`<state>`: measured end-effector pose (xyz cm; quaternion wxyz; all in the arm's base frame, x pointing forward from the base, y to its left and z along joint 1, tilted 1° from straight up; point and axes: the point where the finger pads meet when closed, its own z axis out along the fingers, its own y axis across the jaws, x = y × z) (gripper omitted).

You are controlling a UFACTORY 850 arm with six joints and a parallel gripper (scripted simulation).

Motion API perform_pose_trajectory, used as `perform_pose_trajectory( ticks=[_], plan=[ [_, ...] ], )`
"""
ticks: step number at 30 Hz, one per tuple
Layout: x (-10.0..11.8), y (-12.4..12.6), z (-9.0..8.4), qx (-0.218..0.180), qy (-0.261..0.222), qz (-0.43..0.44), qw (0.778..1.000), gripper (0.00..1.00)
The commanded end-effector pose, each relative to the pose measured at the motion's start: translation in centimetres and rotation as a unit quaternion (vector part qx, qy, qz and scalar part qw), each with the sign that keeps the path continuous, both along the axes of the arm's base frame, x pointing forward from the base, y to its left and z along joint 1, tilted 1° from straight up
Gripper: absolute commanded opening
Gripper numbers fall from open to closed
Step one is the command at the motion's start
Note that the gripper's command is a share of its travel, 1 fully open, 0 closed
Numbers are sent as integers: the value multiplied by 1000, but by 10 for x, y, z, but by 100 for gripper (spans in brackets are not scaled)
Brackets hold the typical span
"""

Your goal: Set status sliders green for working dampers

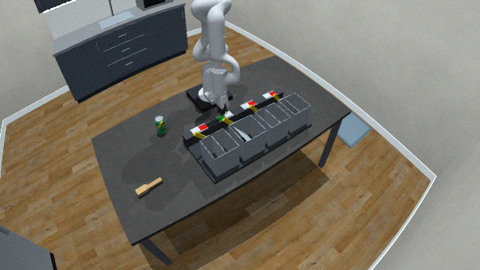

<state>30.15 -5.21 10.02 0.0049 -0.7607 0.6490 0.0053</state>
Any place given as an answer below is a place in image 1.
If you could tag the green drink can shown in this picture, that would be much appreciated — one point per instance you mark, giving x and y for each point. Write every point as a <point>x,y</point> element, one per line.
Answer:
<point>160,124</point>

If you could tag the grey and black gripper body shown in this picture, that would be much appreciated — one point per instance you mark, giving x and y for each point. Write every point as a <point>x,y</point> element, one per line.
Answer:
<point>221,100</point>

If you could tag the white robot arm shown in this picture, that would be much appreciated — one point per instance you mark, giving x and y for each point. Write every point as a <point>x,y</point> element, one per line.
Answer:
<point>211,14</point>

